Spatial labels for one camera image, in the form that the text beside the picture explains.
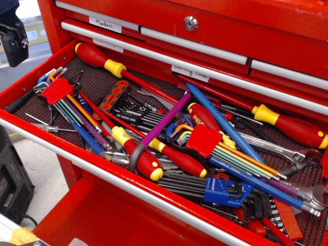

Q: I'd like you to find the chrome lock cylinder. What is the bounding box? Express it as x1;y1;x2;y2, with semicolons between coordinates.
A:
184;16;198;31

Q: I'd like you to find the red holder left key set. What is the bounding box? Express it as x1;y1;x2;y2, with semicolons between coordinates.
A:
33;70;111;160

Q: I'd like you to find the black box on floor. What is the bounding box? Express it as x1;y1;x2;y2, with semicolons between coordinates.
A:
1;127;34;224

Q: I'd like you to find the white Markers label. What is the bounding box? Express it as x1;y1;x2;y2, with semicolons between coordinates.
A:
89;16;122;33

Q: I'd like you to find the black torx key set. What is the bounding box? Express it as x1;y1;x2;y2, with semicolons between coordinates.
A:
109;92;164;133

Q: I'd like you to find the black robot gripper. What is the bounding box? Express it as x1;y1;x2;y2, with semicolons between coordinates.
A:
1;22;29;67

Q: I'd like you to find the chrome adjustable wrench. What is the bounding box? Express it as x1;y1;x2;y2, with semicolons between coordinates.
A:
240;133;323;176

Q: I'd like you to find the blue Allen key 10mm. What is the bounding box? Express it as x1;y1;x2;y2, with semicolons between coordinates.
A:
209;157;321;218

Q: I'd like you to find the violet Allen key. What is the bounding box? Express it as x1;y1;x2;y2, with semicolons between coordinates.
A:
128;92;191;172

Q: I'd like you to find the long blue Allen key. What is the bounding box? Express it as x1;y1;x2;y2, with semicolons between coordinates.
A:
187;83;264;163

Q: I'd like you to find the short red Wiha screwdriver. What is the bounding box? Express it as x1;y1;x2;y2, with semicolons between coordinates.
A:
188;102;236;150

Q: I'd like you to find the red yellow screwdriver middle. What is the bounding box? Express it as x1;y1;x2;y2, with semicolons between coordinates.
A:
104;112;207;178

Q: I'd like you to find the orange black tool holder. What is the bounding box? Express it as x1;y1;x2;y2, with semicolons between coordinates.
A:
98;80;129;112

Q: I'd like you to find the chrome combination wrench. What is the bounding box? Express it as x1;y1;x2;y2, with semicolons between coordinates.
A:
280;181;327;210

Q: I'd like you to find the black mesh drawer liner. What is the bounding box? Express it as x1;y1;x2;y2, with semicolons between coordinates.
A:
14;58;327;245

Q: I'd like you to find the white Cutting Tools label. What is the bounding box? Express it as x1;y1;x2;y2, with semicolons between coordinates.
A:
171;65;210;83

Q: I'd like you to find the red holder right key set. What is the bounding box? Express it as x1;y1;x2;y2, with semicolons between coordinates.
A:
165;122;308;198

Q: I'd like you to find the clear small screwdriver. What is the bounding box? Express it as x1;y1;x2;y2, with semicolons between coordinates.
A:
25;113;77;132

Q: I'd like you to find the red holder key set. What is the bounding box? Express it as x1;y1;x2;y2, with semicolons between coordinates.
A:
165;122;308;198
33;70;111;160

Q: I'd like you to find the open red drawer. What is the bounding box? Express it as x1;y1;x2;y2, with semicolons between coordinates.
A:
1;33;327;245

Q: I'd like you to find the long red yellow screwdriver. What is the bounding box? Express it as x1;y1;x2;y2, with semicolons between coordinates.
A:
172;72;327;149

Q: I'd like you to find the red tool chest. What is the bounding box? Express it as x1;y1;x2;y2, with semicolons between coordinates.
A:
1;1;327;239

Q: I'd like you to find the blue holder black key set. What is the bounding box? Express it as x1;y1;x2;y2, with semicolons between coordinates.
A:
157;172;273;223

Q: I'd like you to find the large red yellow screwdriver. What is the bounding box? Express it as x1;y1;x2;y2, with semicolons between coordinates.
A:
75;43;178;104

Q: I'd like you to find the red yellow screwdriver left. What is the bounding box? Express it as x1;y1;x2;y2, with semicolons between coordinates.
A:
79;91;163;181

